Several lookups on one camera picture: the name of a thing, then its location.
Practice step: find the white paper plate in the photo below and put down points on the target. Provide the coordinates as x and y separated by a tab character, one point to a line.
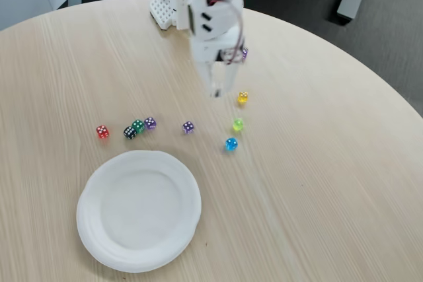
138	212

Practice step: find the yellow translucent die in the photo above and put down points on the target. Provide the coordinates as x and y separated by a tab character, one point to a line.
243	97

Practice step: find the pale purple translucent die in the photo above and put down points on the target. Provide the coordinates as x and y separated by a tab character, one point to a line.
246	54

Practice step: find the lime green translucent die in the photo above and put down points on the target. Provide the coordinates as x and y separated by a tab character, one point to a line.
238	124

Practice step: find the blue translucent die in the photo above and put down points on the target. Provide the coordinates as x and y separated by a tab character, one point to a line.
231	144

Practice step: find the black die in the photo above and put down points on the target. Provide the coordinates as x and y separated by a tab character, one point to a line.
130	132

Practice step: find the red die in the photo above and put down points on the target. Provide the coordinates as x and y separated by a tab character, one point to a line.
102	132

